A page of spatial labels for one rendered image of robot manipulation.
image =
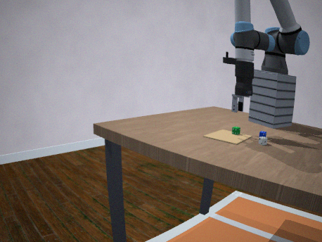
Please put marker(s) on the grey die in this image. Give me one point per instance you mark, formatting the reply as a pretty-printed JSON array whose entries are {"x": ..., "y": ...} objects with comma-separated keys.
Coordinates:
[{"x": 263, "y": 140}]

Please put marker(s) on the green die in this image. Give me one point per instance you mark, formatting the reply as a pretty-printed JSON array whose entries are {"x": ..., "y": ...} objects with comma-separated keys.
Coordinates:
[{"x": 236, "y": 130}]

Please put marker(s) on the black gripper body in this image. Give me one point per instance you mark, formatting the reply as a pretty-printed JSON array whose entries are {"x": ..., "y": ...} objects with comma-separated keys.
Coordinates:
[{"x": 244, "y": 70}]

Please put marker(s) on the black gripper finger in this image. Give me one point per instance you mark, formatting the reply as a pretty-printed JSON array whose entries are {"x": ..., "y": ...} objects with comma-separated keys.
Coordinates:
[
  {"x": 240, "y": 103},
  {"x": 235, "y": 102}
]

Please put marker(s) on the blue die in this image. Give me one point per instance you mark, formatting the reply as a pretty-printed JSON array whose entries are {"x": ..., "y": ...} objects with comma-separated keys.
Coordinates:
[{"x": 262, "y": 133}]

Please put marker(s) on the tan flat mat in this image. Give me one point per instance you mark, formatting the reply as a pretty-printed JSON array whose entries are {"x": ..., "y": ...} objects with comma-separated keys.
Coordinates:
[{"x": 227, "y": 136}]

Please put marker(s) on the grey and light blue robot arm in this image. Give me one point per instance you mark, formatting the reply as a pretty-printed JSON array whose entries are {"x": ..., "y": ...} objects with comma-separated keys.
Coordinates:
[{"x": 276, "y": 41}]

